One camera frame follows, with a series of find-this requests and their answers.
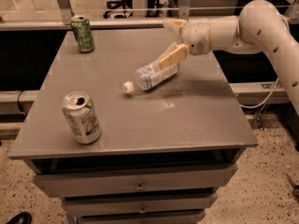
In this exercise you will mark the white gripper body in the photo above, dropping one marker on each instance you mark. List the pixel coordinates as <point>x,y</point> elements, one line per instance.
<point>196,36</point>

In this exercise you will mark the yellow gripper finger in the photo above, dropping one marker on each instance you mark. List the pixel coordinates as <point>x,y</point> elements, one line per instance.
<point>177,27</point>
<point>175,53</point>

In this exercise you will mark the clear plastic water bottle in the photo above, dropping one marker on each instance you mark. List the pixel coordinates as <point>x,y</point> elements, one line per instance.
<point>149,76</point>

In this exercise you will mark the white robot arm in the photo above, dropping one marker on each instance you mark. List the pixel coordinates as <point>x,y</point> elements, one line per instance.
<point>258,28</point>

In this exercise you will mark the black office chair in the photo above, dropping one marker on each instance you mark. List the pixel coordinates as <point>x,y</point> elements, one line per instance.
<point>118,9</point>

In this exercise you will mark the green soda can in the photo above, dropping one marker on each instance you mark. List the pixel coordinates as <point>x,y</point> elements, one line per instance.
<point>83,33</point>

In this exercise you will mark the grey drawer cabinet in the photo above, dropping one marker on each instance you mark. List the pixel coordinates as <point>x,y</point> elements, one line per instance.
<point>162,154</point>

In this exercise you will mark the white 7up soda can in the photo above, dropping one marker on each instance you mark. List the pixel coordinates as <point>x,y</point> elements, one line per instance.
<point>80,114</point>

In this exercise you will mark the black shoe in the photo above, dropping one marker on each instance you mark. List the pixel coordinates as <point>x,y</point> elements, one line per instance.
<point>21,218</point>

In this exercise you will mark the metal railing frame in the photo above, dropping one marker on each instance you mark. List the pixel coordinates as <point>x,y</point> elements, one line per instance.
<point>22,14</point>

